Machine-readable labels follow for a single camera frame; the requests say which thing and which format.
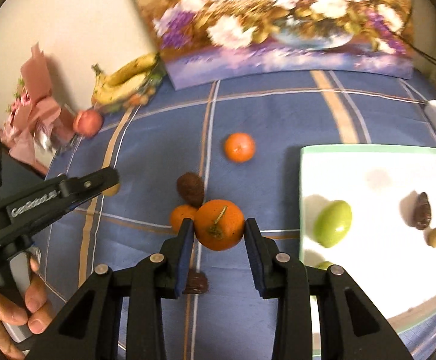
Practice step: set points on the blue plaid tablecloth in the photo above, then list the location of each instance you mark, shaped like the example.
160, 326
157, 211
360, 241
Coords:
185, 130

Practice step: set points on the green apple fruit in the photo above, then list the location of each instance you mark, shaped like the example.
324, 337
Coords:
324, 265

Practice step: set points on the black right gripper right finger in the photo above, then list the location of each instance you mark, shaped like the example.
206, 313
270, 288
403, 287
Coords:
351, 325

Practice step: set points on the dark brown dried date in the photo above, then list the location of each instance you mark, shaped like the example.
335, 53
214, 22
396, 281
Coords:
422, 212

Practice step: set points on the red apple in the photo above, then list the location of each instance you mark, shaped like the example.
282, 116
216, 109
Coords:
88, 123

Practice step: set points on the yellow banana bunch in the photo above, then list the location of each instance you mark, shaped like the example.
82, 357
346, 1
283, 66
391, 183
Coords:
123, 83

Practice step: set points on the person left hand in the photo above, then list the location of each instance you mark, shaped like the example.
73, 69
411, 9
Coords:
37, 315

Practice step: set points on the pink flower bouquet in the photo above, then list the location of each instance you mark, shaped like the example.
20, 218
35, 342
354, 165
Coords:
35, 117

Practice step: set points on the small yellow-green longan fruit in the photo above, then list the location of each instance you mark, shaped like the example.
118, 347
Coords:
431, 238

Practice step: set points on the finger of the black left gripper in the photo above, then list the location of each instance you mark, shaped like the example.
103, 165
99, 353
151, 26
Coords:
78, 190

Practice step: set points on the floral canvas painting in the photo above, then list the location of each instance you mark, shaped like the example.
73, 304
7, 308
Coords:
201, 41

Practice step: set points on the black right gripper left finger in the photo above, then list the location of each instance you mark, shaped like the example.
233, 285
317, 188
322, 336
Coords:
88, 326

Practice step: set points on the small olive fruit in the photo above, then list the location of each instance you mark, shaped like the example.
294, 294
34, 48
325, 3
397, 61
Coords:
111, 191

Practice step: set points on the green jujube fruit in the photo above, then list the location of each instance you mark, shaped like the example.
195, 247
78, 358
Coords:
333, 224

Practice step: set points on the orange tangerine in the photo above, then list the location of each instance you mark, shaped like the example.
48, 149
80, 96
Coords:
179, 214
239, 147
219, 225

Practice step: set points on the white tray with green rim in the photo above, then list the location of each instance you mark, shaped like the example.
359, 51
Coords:
383, 252

